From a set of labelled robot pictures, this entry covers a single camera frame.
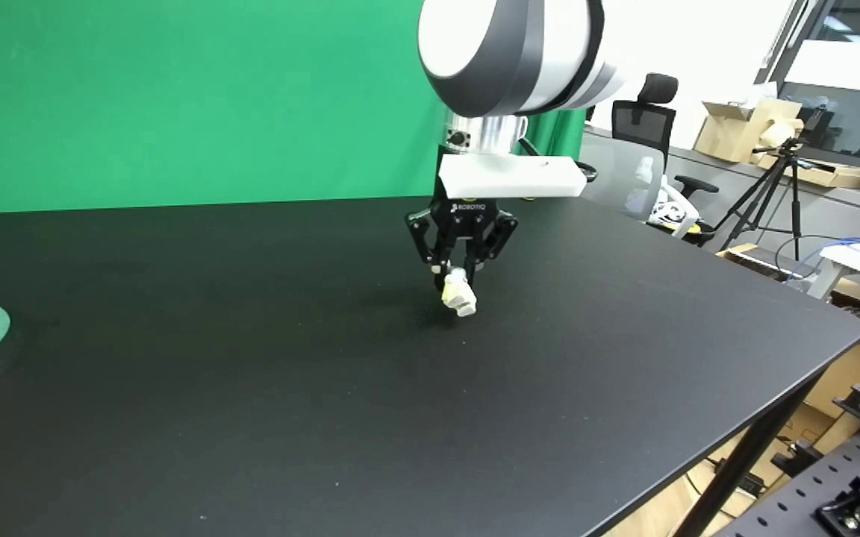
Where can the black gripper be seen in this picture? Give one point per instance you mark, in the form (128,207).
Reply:
(462,215)

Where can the white toy figure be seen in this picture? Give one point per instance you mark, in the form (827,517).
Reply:
(458,291)

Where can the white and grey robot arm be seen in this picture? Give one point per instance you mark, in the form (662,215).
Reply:
(519,49)

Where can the grey translucent chair back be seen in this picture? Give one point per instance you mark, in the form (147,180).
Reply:
(622,174)

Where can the white patterned bag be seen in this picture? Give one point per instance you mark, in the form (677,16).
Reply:
(668,210)

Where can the black office chair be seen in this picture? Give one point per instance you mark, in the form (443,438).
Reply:
(648,122)

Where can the open cardboard box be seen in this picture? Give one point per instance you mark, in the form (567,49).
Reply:
(733,129)

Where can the green backdrop curtain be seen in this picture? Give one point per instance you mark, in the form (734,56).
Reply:
(200,98)

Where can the black tripod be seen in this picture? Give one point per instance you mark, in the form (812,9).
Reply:
(786,188)

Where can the black table leg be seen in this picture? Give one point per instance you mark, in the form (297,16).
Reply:
(739,462)

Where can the black perforated metal board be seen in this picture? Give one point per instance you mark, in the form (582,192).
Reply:
(806,493)

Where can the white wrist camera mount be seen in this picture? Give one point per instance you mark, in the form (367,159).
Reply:
(509,177)

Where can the camera on tripod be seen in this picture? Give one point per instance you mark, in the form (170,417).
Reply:
(779,132)

